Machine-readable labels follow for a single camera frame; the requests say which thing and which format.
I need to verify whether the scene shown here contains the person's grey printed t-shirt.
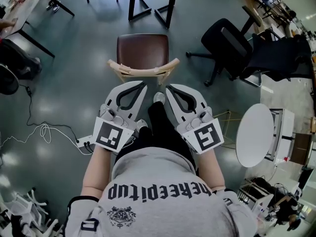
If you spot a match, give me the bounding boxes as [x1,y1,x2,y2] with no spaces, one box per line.
[63,146,260,237]

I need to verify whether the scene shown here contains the person's right white sneaker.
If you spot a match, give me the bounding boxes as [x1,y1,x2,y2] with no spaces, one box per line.
[153,91,166,105]

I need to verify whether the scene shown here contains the person's black trousers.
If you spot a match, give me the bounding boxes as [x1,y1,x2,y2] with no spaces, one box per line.
[115,101,197,175]

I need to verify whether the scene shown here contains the person's left forearm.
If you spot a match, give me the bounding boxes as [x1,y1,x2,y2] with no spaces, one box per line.
[80,146,119,199]

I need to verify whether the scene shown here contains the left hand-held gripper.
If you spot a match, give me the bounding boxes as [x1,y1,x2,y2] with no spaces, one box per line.
[92,80,148,154]

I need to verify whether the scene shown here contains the person's left white sneaker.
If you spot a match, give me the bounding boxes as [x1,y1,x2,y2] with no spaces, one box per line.
[135,118,149,133]

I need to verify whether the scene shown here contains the person's white sneaker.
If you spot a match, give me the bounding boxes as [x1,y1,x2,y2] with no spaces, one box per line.
[135,118,149,133]
[153,91,166,105]

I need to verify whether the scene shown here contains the gold wire table base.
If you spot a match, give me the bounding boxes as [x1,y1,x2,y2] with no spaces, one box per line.
[212,110,244,148]

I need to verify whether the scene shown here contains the white power strip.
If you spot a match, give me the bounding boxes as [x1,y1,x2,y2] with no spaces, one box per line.
[76,134,96,155]

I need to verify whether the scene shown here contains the black office chair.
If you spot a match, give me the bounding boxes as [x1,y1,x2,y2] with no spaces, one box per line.
[186,5,314,87]

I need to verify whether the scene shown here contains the brown wooden cabinet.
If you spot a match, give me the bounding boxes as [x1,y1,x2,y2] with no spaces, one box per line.
[290,132,314,165]

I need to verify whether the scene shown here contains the black round floor fan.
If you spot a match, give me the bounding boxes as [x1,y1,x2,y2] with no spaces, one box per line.
[0,63,20,95]

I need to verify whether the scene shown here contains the person's right forearm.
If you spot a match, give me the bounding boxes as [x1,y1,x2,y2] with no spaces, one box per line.
[196,149,227,195]

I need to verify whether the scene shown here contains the white round side table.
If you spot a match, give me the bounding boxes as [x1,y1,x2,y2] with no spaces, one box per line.
[235,103,275,168]

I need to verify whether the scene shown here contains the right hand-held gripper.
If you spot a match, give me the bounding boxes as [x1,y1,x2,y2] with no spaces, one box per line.
[165,83,225,155]

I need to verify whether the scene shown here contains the white floor cable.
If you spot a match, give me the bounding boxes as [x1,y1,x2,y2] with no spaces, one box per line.
[0,123,93,155]

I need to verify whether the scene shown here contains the brown seat wooden chair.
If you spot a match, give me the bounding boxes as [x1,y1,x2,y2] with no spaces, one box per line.
[107,33,180,85]

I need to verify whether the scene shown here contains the black floor cable with adapter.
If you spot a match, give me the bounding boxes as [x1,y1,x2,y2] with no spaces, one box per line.
[19,84,80,143]

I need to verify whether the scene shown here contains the white metal cabinet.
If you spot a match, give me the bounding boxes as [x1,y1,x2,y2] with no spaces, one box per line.
[265,108,296,162]

